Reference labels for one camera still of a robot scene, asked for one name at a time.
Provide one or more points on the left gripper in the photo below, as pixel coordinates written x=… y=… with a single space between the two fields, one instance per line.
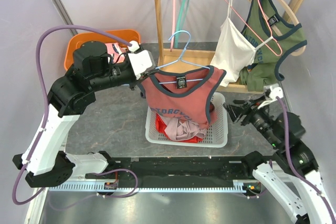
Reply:
x=134 y=85

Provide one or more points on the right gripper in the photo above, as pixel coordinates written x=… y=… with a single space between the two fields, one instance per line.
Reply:
x=249 y=107

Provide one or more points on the red tank top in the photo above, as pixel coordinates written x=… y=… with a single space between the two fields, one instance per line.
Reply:
x=160 y=127

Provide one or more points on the dusty rose tank top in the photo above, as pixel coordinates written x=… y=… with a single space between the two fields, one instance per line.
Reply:
x=185 y=96

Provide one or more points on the blue wire hanger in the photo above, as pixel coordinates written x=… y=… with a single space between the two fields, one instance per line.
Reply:
x=180 y=57

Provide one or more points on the mauve tank top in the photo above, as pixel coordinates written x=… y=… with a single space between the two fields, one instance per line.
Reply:
x=182 y=130

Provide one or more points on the teal plastic hanger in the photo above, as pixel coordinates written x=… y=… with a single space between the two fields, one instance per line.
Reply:
x=182 y=15

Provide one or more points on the pink plastic hanger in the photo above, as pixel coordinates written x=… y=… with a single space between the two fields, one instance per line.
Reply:
x=173 y=23

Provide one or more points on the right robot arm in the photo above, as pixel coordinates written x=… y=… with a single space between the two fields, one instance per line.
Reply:
x=310 y=203

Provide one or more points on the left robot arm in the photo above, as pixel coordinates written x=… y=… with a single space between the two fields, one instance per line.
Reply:
x=92 y=70

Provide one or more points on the white tank top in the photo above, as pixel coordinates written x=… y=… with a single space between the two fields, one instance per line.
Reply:
x=233 y=51

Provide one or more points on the green tank top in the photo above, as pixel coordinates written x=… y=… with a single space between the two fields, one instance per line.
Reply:
x=262 y=20

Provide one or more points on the beige wooden hanger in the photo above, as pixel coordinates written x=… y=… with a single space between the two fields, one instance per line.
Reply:
x=288 y=11

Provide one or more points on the white plastic basket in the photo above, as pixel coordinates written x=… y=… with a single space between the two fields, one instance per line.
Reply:
x=217 y=133

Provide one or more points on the patterned clothes in bin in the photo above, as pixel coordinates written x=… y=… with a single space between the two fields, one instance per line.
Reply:
x=116 y=52

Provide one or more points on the orange plastic bin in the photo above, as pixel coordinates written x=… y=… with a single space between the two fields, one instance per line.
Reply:
x=77 y=40

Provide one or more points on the wooden clothes rack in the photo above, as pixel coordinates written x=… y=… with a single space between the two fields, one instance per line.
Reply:
x=169 y=57

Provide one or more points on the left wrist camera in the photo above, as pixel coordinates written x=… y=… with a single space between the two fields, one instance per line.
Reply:
x=142 y=61

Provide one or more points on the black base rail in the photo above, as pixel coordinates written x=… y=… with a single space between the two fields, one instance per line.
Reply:
x=186 y=171

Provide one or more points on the slotted cable duct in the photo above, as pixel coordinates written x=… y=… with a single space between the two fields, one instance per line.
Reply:
x=107 y=187

